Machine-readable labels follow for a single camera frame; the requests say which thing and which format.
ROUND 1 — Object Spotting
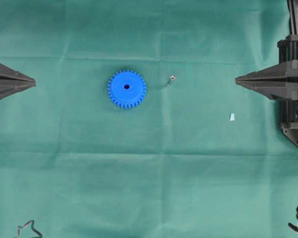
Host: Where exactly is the green cloth mat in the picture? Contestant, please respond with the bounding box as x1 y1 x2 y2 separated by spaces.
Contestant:
0 0 298 238

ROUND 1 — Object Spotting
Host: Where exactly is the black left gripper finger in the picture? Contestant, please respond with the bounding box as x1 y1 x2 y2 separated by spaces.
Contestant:
0 63 35 83
0 80 36 100

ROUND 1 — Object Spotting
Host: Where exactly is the blue plastic gear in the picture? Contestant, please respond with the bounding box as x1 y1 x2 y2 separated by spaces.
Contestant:
107 70 147 110

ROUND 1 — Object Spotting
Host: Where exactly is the black star-shaped wire outline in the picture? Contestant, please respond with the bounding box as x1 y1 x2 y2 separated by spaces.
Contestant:
16 220 43 238

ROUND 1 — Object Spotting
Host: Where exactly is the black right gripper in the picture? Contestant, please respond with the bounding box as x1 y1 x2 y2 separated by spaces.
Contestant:
235 35 298 122

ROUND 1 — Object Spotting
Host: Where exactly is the small light tape piece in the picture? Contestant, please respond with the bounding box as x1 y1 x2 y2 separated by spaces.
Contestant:
229 113 235 121

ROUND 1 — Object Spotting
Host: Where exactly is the small metal shaft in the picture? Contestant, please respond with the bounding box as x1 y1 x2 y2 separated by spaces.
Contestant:
167 75 176 87

